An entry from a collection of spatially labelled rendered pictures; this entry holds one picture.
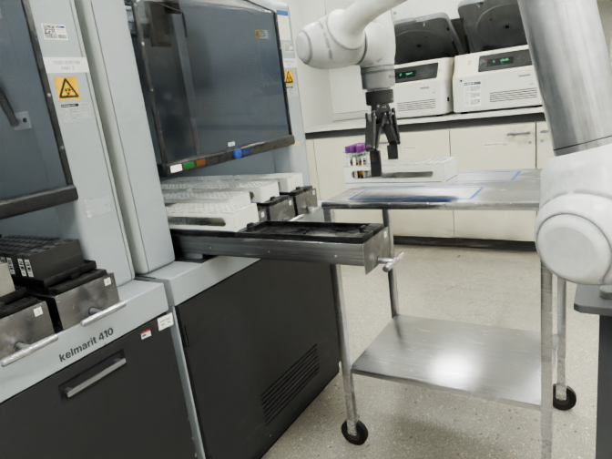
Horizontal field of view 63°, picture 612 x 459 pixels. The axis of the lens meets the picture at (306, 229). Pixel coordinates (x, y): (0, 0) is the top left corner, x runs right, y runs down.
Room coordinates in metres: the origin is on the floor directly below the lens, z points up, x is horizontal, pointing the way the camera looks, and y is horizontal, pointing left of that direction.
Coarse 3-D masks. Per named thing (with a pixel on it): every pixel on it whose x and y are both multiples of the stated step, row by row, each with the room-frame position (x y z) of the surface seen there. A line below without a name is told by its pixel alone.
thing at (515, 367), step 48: (384, 192) 1.42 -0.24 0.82; (432, 192) 1.33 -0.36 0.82; (480, 192) 1.26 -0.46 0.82; (528, 192) 1.19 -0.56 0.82; (336, 288) 1.38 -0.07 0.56; (384, 336) 1.57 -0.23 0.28; (432, 336) 1.53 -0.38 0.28; (480, 336) 1.49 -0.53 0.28; (528, 336) 1.45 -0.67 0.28; (432, 384) 1.25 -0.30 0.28; (480, 384) 1.22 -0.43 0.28; (528, 384) 1.19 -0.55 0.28
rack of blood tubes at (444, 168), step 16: (384, 160) 1.40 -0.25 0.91; (400, 160) 1.37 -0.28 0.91; (416, 160) 1.33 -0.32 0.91; (432, 160) 1.28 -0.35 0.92; (448, 160) 1.25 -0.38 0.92; (368, 176) 1.40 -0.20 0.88; (384, 176) 1.36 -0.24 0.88; (400, 176) 1.40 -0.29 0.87; (416, 176) 1.37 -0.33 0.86; (432, 176) 1.34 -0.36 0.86; (448, 176) 1.24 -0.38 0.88
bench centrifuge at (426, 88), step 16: (432, 16) 3.39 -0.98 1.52; (448, 16) 3.38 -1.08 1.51; (400, 32) 3.58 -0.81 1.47; (416, 32) 3.54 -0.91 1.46; (432, 32) 3.50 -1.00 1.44; (448, 32) 3.43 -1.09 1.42; (400, 48) 3.75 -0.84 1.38; (416, 48) 3.71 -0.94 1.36; (432, 48) 3.67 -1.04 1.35; (448, 48) 3.63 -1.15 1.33; (400, 64) 3.50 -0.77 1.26; (416, 64) 3.40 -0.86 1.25; (432, 64) 3.32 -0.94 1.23; (448, 64) 3.32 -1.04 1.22; (400, 80) 3.40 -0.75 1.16; (416, 80) 3.33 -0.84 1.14; (432, 80) 3.27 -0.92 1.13; (448, 80) 3.30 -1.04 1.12; (400, 96) 3.39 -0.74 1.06; (416, 96) 3.33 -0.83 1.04; (432, 96) 3.27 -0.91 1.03; (448, 96) 3.29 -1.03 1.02; (400, 112) 3.40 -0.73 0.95; (416, 112) 3.33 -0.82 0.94; (432, 112) 3.27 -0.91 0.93; (448, 112) 3.30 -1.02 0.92
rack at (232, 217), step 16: (176, 208) 1.35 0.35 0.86; (192, 208) 1.32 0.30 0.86; (208, 208) 1.29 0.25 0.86; (224, 208) 1.26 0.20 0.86; (240, 208) 1.25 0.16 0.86; (256, 208) 1.26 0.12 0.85; (176, 224) 1.31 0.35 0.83; (192, 224) 1.35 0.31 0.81; (208, 224) 1.35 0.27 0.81; (224, 224) 1.32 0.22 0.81; (240, 224) 1.20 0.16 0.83
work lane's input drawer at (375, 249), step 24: (192, 240) 1.25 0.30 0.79; (216, 240) 1.20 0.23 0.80; (240, 240) 1.16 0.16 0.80; (264, 240) 1.12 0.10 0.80; (288, 240) 1.08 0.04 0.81; (312, 240) 1.06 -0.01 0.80; (336, 240) 1.03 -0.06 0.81; (360, 240) 1.00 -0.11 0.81; (384, 240) 1.07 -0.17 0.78; (360, 264) 0.99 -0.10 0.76
